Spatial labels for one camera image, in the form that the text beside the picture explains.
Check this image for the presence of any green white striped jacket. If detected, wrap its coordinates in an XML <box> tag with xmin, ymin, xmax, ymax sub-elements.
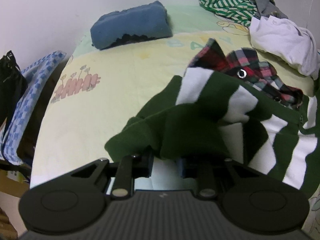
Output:
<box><xmin>103</xmin><ymin>37</ymin><xmax>320</xmax><ymax>198</ymax></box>

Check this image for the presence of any pastel cartoon bed sheet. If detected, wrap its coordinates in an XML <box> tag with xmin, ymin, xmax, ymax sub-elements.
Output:
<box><xmin>29</xmin><ymin>3</ymin><xmax>320</xmax><ymax>240</ymax></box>

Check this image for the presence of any blue checkered cloth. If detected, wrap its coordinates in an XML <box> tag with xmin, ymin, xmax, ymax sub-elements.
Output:
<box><xmin>1</xmin><ymin>50</ymin><xmax>66</xmax><ymax>166</ymax></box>

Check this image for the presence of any black bag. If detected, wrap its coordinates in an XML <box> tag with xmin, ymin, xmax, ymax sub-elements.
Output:
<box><xmin>0</xmin><ymin>50</ymin><xmax>29</xmax><ymax>131</ymax></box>

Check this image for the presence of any folded blue sweater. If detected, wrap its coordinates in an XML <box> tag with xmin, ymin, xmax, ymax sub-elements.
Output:
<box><xmin>90</xmin><ymin>1</ymin><xmax>172</xmax><ymax>50</ymax></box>

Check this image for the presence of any white crumpled shirt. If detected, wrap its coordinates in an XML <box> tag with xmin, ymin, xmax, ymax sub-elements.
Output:
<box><xmin>249</xmin><ymin>16</ymin><xmax>319</xmax><ymax>80</ymax></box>

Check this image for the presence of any green white striped shirt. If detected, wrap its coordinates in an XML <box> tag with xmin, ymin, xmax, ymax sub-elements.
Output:
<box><xmin>199</xmin><ymin>0</ymin><xmax>258</xmax><ymax>27</ymax></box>

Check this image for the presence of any grey garment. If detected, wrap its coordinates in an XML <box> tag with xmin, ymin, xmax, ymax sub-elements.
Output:
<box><xmin>250</xmin><ymin>0</ymin><xmax>288</xmax><ymax>19</ymax></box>

